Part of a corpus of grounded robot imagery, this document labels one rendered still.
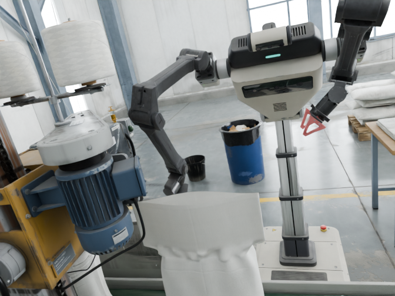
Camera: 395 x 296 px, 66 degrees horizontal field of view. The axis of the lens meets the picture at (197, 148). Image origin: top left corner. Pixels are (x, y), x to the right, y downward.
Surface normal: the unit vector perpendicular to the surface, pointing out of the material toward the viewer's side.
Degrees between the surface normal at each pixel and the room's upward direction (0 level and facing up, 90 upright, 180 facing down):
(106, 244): 92
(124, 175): 90
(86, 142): 91
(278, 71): 40
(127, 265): 90
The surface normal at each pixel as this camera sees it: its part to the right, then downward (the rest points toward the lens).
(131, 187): 0.18, 0.28
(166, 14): -0.22, 0.35
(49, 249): 0.95, -0.11
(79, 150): 0.48, 0.19
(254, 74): -0.33, -0.48
